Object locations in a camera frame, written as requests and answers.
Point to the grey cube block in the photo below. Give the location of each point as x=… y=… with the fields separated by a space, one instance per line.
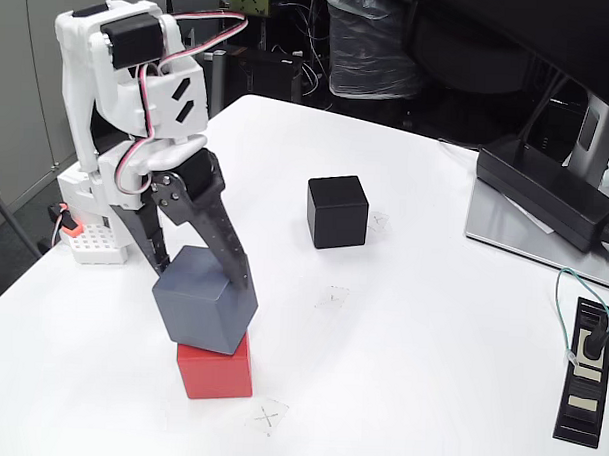
x=201 y=314

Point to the black cube block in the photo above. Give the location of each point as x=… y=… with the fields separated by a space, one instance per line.
x=335 y=214

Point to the white perforated table clamp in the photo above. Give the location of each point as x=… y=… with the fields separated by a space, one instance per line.
x=99 y=246

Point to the orange clamp piece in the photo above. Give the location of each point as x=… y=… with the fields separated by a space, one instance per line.
x=72 y=227

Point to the red cube block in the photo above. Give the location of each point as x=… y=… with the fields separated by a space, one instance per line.
x=214 y=375

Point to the grey metal cabinet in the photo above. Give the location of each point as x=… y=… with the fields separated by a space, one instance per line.
x=5 y=52

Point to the plastic wrapped bin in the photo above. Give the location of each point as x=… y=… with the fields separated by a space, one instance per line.
x=371 y=50

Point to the white paper sheet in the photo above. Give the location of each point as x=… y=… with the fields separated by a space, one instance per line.
x=535 y=221

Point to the black power adapter brick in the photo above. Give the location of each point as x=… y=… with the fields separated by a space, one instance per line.
x=536 y=191

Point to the black monitor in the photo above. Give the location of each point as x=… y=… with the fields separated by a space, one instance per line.
x=541 y=26

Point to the silver monitor stand neck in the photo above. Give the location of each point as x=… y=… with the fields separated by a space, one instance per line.
x=593 y=133

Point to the black power plug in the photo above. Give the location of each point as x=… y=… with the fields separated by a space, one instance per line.
x=591 y=343

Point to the black power strip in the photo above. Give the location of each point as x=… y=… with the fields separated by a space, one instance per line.
x=578 y=412

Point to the silver monitor base plate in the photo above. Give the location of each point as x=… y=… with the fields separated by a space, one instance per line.
x=499 y=230

